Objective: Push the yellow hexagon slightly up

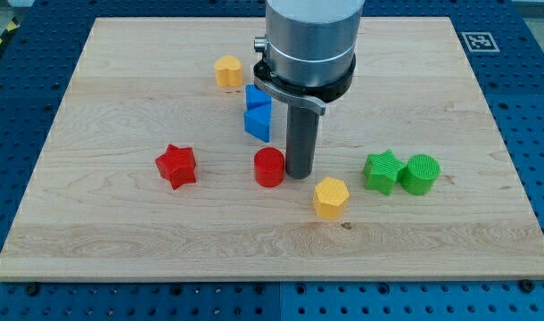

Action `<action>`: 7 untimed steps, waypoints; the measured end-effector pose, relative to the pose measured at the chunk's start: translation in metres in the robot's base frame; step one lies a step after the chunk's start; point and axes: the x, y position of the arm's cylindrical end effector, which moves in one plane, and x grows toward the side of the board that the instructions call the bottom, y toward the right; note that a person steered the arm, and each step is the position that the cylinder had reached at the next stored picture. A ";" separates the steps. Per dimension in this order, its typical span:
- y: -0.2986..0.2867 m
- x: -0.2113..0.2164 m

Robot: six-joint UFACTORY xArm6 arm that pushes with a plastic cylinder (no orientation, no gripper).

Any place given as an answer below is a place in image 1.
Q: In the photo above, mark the green star block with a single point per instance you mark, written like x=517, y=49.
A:
x=382, y=171

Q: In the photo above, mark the red cylinder block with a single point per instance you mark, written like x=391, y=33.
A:
x=269, y=167

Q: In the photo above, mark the red star block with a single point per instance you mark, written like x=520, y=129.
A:
x=177, y=165

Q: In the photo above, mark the blue triangle block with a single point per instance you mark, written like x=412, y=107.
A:
x=257, y=122

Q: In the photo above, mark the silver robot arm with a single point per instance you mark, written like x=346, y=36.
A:
x=307, y=61

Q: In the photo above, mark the yellow heart block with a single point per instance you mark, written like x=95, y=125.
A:
x=228, y=71

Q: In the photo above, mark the blue cube block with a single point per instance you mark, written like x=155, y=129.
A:
x=255, y=98

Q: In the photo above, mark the wooden board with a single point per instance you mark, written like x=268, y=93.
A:
x=96, y=208

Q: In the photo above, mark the yellow hexagon block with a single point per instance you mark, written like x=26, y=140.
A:
x=330, y=198

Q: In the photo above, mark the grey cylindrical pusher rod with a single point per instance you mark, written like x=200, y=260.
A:
x=301, y=137

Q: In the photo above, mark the white fiducial marker tag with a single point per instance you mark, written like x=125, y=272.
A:
x=480, y=42

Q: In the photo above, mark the green cylinder block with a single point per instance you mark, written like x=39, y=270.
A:
x=420, y=174

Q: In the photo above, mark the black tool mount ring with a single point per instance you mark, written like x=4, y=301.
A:
x=313, y=98

